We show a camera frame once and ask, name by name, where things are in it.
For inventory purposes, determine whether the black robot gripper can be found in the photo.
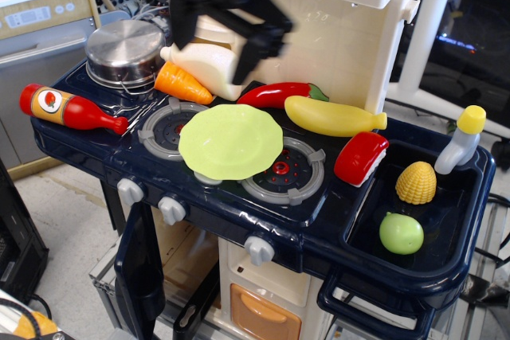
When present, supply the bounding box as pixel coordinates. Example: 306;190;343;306
170;0;292;85

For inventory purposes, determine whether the green toy pear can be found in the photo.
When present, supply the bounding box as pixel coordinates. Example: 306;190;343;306
379;212;424;255

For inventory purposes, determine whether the light green plastic plate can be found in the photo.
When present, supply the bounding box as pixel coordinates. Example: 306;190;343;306
178;104;283;181

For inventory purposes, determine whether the cream toy milk bottle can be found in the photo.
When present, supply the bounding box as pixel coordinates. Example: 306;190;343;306
160;43;242;101

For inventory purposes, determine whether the orange toy carrot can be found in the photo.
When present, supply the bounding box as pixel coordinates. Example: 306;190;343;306
155;61;214;105

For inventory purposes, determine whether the red toy chili pepper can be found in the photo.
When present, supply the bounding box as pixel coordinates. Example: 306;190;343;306
237;82;329;109

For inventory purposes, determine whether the stainless steel pot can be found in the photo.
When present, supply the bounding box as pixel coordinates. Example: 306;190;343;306
85;20;166;89

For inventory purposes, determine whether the yellow toy banana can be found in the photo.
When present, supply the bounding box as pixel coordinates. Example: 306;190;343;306
284;96;387;137

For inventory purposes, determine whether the red toy ketchup bottle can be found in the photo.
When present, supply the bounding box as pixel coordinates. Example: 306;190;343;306
19;84;128;135

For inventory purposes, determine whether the grey dishwasher appliance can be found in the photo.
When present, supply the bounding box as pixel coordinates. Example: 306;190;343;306
1;0;127;169

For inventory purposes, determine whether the red white toy sushi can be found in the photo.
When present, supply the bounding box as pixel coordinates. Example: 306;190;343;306
334;132;390;187

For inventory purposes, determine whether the navy cream toy kitchen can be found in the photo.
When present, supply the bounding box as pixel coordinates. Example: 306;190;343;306
30;0;496;340

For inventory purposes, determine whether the grey stove knob middle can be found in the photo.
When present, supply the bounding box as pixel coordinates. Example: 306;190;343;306
158;197;186;225

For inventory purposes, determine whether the grey stove knob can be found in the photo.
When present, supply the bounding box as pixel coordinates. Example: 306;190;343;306
117;178;144;206
158;197;186;225
244;236;275;266

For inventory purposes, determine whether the grey stove knob left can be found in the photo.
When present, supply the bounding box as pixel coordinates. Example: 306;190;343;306
117;178;144;206

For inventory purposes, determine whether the grey stove knob right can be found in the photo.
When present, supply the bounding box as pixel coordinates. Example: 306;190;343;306
244;236;275;266

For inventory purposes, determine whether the yellow toy corn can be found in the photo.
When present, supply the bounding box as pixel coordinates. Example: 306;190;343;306
395;161;437;205

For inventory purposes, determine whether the navy oven door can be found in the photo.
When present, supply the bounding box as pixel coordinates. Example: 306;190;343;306
114;202;166;339

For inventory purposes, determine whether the grey yellow toy faucet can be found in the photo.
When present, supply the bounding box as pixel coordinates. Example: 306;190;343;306
433;105;486;175

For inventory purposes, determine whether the orange toy drawer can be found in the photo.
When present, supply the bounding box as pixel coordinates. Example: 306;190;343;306
230;283;301;340

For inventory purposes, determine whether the white post stand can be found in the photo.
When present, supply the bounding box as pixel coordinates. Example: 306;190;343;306
386;0;460;117

